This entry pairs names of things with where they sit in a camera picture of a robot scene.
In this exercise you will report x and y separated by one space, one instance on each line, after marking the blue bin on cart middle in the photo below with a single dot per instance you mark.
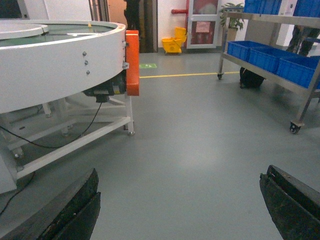
268 58

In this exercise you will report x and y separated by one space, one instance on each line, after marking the orange machine guard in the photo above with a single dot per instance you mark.
133 59

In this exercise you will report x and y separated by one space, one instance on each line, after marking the blue bin on cart far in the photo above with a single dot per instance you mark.
241 49

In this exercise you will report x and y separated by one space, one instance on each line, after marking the steel wheeled cart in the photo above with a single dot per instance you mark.
306 93

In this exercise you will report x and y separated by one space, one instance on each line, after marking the potted green plant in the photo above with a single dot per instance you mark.
233 24

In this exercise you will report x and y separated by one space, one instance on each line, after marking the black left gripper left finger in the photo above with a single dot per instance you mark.
71 215

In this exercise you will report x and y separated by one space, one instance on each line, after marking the black bag under cart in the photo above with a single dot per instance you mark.
249 79

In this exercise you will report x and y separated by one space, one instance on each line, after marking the yellow mop bucket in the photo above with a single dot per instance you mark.
172 45

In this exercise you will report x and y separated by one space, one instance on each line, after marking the blue bin on cart near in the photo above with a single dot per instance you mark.
298 70

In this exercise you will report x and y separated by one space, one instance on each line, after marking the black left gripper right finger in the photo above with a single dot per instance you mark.
294 207

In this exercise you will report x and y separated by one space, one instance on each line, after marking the blue bin on cart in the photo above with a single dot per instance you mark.
268 58
241 49
298 70

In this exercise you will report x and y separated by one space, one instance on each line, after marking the white round conveyor machine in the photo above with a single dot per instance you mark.
63 84

